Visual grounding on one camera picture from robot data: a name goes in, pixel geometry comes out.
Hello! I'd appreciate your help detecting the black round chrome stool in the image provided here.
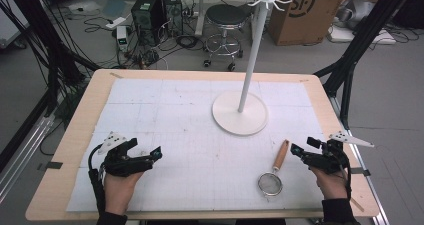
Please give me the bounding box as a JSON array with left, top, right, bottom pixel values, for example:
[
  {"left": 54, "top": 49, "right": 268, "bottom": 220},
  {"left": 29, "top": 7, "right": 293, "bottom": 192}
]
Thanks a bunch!
[{"left": 202, "top": 3, "right": 253, "bottom": 73}]

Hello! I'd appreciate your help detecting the coiled black floor cable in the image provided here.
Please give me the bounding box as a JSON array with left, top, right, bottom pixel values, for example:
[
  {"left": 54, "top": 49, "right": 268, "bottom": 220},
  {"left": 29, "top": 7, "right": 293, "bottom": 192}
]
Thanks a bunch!
[{"left": 175, "top": 34, "right": 202, "bottom": 52}]

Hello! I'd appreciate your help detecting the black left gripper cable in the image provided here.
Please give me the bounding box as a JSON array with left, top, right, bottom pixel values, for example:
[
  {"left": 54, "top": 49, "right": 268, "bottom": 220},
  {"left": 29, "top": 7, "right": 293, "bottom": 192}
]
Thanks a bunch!
[{"left": 87, "top": 143, "right": 107, "bottom": 214}]

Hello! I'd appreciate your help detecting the person's left hand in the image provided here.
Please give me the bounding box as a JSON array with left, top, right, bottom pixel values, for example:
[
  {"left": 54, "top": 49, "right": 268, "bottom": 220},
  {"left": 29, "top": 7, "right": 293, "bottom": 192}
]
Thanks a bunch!
[{"left": 103, "top": 171, "right": 145, "bottom": 217}]

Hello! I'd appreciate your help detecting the white grid mat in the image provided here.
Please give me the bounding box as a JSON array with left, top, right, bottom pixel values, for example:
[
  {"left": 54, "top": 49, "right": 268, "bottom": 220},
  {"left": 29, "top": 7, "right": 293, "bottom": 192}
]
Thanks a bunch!
[{"left": 66, "top": 77, "right": 327, "bottom": 213}]

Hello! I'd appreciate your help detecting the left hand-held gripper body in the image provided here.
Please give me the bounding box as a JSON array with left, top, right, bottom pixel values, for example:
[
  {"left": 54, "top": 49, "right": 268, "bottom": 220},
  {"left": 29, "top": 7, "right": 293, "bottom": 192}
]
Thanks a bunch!
[{"left": 98, "top": 131, "right": 156, "bottom": 178}]

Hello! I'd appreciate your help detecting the black tape strip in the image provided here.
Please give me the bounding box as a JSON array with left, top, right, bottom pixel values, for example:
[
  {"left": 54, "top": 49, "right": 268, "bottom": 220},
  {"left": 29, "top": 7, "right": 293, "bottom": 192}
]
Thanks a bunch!
[
  {"left": 36, "top": 161, "right": 64, "bottom": 172},
  {"left": 349, "top": 167, "right": 372, "bottom": 178}
]

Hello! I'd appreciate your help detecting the white flat board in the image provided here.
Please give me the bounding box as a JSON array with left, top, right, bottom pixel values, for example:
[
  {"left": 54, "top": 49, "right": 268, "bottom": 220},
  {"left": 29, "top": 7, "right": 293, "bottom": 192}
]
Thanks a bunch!
[{"left": 327, "top": 24, "right": 398, "bottom": 46}]

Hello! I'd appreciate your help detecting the black metal frame stand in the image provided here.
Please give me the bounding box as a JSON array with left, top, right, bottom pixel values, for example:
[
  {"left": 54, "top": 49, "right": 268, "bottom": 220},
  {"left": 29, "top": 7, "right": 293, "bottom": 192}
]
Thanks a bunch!
[{"left": 313, "top": 0, "right": 420, "bottom": 130}]

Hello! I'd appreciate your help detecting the grey bag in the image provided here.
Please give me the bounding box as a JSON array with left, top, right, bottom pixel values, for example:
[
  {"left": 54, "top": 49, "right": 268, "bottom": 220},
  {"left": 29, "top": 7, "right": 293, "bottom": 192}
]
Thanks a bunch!
[{"left": 335, "top": 0, "right": 377, "bottom": 30}]

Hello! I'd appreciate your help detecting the white hook rack stand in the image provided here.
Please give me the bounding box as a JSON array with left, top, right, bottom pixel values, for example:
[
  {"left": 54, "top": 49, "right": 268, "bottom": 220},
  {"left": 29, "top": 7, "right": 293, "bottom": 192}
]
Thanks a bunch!
[{"left": 211, "top": 0, "right": 293, "bottom": 137}]

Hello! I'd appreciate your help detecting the slim black computer tower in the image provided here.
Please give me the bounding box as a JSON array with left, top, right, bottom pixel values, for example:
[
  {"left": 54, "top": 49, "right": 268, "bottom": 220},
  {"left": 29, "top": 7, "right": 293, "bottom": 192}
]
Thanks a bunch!
[{"left": 161, "top": 0, "right": 185, "bottom": 37}]

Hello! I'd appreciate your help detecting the black metal frame with cables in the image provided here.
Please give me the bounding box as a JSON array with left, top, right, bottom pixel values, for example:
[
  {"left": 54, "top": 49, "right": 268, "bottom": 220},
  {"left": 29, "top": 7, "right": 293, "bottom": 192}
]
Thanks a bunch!
[{"left": 0, "top": 0, "right": 102, "bottom": 173}]

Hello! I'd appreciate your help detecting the brown cardboard box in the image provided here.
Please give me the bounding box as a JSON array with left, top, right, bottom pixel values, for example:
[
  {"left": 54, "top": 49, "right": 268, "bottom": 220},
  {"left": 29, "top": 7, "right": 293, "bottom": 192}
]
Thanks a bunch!
[{"left": 267, "top": 0, "right": 347, "bottom": 47}]

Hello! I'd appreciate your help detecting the wooden handled metal strainer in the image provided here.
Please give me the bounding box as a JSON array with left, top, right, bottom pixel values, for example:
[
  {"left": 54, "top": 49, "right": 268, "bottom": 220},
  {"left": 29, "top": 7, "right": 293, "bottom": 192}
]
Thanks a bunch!
[{"left": 257, "top": 139, "right": 291, "bottom": 200}]

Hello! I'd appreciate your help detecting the aluminium rail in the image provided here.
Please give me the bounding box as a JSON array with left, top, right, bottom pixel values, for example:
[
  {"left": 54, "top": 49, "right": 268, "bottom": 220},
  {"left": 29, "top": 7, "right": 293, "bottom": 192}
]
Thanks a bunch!
[
  {"left": 328, "top": 95, "right": 392, "bottom": 225},
  {"left": 0, "top": 114, "right": 57, "bottom": 204}
]

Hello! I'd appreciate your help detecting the white power strip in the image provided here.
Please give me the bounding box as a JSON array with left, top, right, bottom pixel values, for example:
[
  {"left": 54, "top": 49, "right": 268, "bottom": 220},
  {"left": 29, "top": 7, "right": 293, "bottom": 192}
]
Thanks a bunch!
[{"left": 105, "top": 16, "right": 128, "bottom": 31}]

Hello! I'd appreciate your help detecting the small white device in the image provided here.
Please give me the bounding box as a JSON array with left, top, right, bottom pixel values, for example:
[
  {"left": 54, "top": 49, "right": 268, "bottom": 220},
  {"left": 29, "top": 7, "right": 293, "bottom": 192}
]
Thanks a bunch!
[{"left": 115, "top": 25, "right": 130, "bottom": 53}]

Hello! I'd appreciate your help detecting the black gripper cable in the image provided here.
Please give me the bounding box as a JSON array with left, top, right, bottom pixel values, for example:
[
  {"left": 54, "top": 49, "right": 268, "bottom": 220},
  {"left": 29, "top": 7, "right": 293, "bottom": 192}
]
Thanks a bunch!
[
  {"left": 339, "top": 163, "right": 354, "bottom": 201},
  {"left": 87, "top": 143, "right": 107, "bottom": 214}
]

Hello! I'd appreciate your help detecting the large black computer tower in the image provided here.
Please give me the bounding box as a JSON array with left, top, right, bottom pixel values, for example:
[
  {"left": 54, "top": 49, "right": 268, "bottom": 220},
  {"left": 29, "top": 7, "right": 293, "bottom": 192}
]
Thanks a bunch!
[{"left": 130, "top": 0, "right": 168, "bottom": 47}]

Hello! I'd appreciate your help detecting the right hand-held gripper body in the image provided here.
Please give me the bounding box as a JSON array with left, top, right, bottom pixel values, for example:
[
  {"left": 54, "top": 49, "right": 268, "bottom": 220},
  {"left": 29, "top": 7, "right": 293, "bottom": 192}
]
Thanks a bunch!
[{"left": 304, "top": 130, "right": 375, "bottom": 176}]

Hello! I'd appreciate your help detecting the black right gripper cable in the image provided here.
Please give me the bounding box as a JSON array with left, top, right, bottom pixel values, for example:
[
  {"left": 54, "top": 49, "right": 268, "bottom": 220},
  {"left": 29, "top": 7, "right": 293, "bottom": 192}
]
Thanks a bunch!
[{"left": 339, "top": 163, "right": 354, "bottom": 201}]

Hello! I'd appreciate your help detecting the person's right hand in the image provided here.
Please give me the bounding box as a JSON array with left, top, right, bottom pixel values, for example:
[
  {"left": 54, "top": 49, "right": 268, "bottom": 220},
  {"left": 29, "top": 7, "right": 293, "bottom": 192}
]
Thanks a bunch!
[{"left": 309, "top": 166, "right": 350, "bottom": 201}]

